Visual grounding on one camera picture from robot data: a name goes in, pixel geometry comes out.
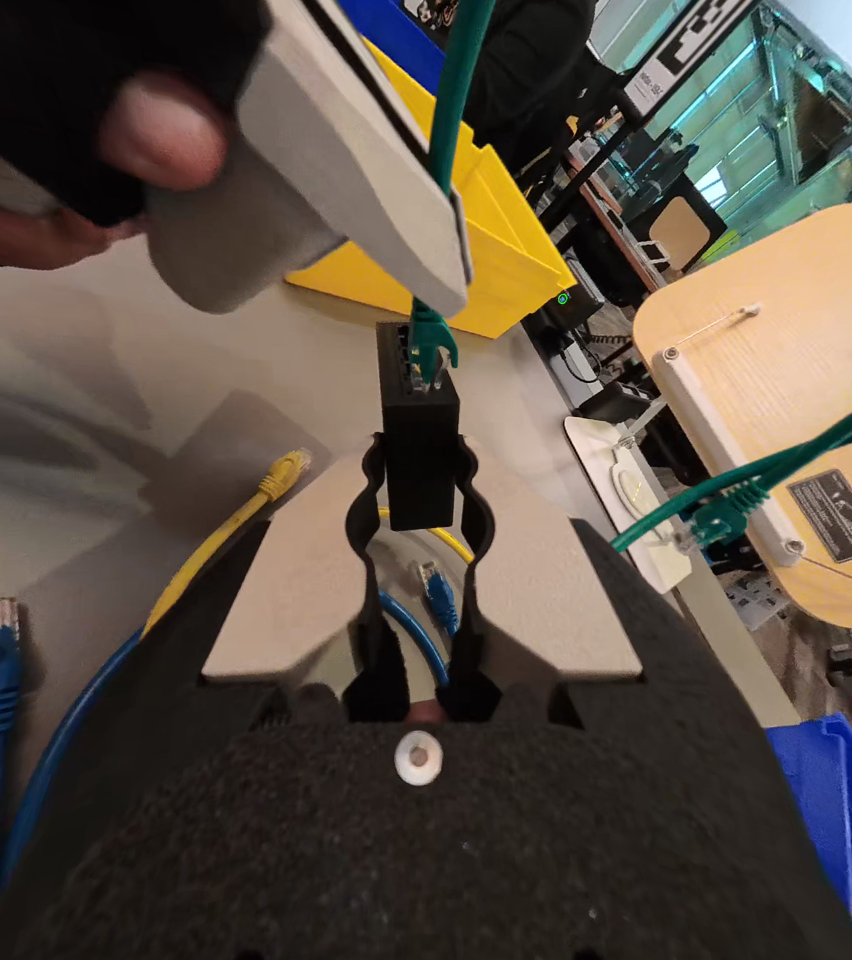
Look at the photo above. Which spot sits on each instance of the blue plastic bin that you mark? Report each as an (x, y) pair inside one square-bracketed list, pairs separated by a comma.
[(846, 825), (388, 30)]

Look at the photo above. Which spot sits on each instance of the black chair with wooden seat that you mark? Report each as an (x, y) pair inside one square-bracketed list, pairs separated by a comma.
[(677, 229)]

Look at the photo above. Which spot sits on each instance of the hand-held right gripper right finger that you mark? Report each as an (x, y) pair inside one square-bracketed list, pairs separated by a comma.
[(553, 592)]

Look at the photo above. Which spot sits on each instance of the black ethernet switch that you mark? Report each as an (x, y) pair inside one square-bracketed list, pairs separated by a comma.
[(418, 450)]

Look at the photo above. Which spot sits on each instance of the person's left hand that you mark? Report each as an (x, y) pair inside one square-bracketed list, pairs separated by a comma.
[(163, 135)]

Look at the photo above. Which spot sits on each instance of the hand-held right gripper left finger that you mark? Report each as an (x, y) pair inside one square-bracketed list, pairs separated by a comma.
[(291, 585)]

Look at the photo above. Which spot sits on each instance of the glass enclosure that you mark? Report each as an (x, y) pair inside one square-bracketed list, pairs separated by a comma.
[(808, 112)]

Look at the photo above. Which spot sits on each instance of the framed marker sign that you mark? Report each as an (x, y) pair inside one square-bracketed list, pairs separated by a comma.
[(696, 45)]

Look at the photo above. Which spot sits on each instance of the wooden board with white rail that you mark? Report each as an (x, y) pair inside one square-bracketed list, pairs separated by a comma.
[(808, 337)]

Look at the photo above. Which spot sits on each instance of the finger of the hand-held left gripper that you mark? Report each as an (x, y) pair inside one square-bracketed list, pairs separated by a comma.
[(336, 150)]

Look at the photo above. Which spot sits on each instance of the yellow plastic bin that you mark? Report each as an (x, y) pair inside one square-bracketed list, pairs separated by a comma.
[(501, 255)]

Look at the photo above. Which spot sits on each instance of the black power bank with screen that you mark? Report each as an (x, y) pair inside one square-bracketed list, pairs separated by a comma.
[(568, 307)]

